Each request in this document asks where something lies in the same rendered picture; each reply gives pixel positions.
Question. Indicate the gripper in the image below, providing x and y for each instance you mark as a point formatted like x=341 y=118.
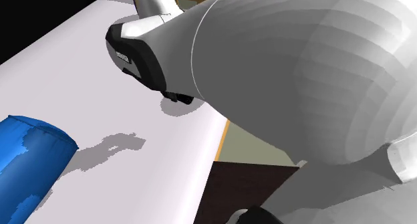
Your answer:
x=180 y=98

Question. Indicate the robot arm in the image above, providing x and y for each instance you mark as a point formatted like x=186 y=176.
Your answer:
x=277 y=70

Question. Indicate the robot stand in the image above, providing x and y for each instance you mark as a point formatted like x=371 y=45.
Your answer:
x=237 y=187

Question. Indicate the blue cylinder pillow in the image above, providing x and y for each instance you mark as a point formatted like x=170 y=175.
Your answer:
x=29 y=164

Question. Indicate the white bed with wooden frame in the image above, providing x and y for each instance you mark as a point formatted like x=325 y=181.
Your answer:
x=97 y=93

